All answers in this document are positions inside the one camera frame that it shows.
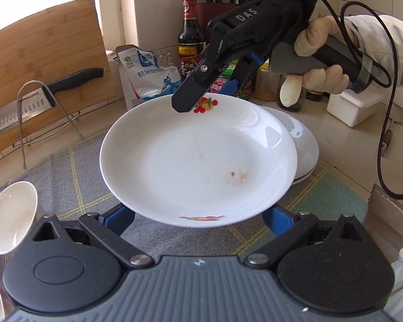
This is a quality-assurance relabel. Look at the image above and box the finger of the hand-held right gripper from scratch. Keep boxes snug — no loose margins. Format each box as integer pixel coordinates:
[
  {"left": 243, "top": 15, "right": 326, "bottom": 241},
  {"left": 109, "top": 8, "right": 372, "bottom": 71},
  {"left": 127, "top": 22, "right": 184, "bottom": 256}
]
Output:
[
  {"left": 172, "top": 30, "right": 243, "bottom": 113},
  {"left": 221, "top": 53, "right": 267, "bottom": 96}
]

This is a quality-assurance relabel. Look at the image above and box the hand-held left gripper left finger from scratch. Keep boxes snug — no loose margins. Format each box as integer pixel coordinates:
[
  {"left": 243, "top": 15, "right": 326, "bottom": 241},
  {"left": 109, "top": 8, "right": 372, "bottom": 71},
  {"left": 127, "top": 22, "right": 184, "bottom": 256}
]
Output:
[{"left": 32, "top": 203, "right": 155, "bottom": 269}]

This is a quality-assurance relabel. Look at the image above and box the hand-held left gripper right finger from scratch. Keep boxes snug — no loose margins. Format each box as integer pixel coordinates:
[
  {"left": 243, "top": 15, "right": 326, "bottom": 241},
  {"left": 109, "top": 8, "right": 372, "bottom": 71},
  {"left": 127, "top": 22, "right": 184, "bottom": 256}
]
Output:
[{"left": 247, "top": 204, "right": 373, "bottom": 269}]

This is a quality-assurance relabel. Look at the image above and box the stained white plate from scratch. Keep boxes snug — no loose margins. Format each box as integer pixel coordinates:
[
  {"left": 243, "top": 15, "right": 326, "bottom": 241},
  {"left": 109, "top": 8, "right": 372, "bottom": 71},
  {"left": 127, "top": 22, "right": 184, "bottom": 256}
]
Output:
[{"left": 100, "top": 94, "right": 299, "bottom": 230}]

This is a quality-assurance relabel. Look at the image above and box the person's right hand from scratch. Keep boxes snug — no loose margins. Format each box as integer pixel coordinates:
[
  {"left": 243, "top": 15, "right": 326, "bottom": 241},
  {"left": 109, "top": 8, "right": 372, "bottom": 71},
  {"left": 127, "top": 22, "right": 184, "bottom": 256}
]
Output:
[{"left": 280, "top": 15, "right": 352, "bottom": 107}]

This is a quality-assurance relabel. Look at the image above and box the green lidded sauce jar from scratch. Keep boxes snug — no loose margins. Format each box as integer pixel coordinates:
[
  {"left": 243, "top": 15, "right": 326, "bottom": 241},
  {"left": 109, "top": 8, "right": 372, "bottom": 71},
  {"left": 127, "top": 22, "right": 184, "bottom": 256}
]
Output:
[{"left": 212, "top": 58, "right": 256, "bottom": 99}]

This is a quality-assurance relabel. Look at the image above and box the yellow lid spice jar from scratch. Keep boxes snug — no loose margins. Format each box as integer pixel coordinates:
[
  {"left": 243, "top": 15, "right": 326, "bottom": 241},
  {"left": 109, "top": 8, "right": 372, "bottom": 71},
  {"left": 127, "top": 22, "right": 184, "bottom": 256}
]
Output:
[{"left": 255, "top": 67, "right": 283, "bottom": 101}]

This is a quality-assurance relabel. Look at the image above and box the white and blue salt bag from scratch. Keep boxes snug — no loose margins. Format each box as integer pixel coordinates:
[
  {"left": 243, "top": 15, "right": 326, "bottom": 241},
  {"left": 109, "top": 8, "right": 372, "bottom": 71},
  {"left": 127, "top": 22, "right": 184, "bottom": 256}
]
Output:
[{"left": 116, "top": 45, "right": 185, "bottom": 109}]

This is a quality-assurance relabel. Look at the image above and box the dark vinegar bottle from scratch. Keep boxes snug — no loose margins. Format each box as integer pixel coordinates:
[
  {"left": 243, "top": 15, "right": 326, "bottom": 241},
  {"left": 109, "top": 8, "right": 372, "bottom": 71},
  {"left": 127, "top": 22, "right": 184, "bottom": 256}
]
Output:
[{"left": 177, "top": 0, "right": 207, "bottom": 83}]

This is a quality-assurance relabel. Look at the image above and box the grey and teal checked towel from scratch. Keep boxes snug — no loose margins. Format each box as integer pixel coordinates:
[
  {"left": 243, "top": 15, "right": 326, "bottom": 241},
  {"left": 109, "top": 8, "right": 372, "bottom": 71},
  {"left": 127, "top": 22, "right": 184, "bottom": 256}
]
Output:
[{"left": 0, "top": 131, "right": 372, "bottom": 269}]

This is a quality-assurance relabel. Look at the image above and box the dark red knife block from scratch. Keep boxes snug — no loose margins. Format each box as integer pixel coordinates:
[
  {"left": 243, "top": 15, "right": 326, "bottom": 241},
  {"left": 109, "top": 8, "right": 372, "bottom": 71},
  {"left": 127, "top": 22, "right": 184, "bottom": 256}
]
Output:
[{"left": 195, "top": 2, "right": 240, "bottom": 27}]

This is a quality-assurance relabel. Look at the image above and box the clear glass bottle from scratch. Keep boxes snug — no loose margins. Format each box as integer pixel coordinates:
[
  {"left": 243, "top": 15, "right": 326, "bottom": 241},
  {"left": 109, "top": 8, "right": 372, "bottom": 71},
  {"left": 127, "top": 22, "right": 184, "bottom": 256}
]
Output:
[{"left": 279, "top": 87, "right": 306, "bottom": 112}]

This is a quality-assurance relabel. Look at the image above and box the white lidded container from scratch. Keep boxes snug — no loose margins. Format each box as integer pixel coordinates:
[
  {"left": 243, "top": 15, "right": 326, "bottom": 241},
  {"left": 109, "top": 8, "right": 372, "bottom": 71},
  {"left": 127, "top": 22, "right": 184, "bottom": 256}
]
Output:
[{"left": 327, "top": 90, "right": 383, "bottom": 128}]

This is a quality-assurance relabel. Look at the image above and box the wooden cutting board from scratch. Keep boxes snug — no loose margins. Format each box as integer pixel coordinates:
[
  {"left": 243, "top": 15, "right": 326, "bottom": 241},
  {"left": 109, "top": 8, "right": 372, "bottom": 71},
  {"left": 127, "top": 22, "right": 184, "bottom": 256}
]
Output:
[{"left": 0, "top": 0, "right": 118, "bottom": 166}]

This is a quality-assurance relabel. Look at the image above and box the black cable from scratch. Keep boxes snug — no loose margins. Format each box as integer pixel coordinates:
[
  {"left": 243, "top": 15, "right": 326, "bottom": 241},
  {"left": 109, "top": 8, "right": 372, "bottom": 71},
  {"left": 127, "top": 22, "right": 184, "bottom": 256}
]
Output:
[{"left": 317, "top": 0, "right": 403, "bottom": 198}]

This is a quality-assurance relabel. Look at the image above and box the black handled kitchen knife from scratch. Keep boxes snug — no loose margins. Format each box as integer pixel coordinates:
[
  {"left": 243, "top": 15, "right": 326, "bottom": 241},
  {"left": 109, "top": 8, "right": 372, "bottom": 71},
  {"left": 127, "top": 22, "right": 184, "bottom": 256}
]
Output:
[{"left": 0, "top": 68, "right": 105, "bottom": 141}]

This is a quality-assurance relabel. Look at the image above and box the metal wire rack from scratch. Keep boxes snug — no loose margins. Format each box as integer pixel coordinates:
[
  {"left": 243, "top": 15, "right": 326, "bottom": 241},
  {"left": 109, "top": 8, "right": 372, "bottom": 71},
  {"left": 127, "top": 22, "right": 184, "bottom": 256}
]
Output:
[{"left": 13, "top": 80, "right": 85, "bottom": 170}]

